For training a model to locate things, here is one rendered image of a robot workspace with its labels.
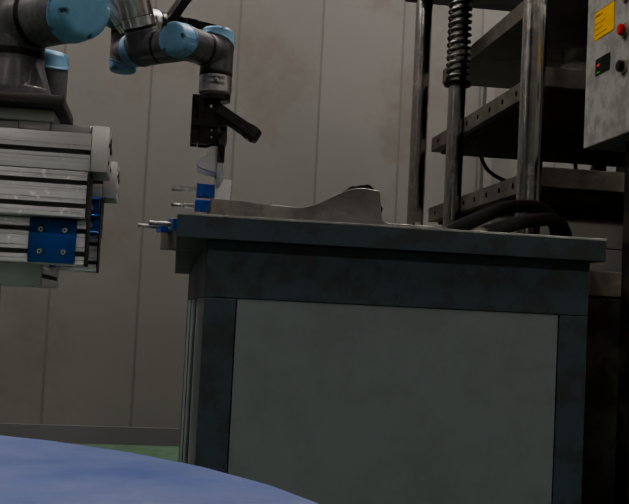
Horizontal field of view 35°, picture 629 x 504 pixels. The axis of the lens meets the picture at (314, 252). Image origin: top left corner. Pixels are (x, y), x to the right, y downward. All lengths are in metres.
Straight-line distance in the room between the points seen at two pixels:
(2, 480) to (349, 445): 1.29
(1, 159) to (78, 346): 2.78
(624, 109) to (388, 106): 2.75
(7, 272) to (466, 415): 0.98
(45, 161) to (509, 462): 1.02
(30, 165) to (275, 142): 2.90
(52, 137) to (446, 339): 0.86
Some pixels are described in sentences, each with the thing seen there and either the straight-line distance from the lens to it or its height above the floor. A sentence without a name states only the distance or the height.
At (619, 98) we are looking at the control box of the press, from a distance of 2.31.
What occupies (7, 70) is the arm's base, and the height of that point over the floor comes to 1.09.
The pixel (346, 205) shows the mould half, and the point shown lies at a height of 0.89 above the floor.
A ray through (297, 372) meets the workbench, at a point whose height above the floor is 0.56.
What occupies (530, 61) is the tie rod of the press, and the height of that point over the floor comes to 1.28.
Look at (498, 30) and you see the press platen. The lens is 3.09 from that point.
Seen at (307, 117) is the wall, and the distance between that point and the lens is 4.83.
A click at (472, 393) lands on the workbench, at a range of 1.65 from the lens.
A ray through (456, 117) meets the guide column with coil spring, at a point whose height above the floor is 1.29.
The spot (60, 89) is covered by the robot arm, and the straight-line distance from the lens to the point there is 2.55.
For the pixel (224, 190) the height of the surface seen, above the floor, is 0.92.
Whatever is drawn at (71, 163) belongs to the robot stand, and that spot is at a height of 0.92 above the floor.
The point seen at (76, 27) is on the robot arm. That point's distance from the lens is 1.95.
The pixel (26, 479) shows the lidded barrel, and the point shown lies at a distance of 0.35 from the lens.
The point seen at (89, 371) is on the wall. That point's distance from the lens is 4.71.
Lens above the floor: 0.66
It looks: 3 degrees up
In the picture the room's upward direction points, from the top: 3 degrees clockwise
